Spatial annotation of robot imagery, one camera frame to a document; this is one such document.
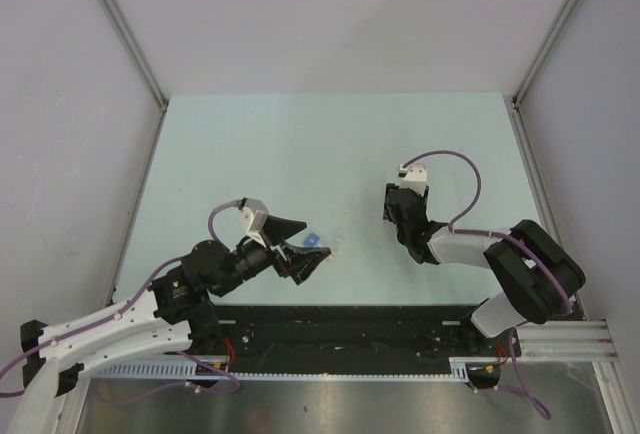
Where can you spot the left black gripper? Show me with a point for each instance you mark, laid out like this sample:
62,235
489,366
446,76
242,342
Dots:
301,261

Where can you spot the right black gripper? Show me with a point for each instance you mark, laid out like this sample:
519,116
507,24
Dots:
423,200

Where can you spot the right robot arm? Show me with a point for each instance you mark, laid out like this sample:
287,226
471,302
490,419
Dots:
537,277

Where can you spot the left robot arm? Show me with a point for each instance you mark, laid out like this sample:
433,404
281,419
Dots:
173,310

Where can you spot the aluminium front beam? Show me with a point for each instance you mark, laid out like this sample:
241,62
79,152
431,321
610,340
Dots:
566,341

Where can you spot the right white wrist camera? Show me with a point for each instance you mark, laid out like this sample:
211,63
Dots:
415,178

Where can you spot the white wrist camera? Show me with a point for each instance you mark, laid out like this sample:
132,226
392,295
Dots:
415,178
253,215

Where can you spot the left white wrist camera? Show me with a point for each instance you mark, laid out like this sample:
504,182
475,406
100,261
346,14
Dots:
253,215

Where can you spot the left aluminium frame post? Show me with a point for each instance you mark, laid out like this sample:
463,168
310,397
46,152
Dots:
133,49

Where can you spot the aluminium frame post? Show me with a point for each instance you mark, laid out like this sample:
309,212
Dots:
552,36
133,49

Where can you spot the right aluminium frame post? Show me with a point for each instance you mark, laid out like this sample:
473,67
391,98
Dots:
552,36

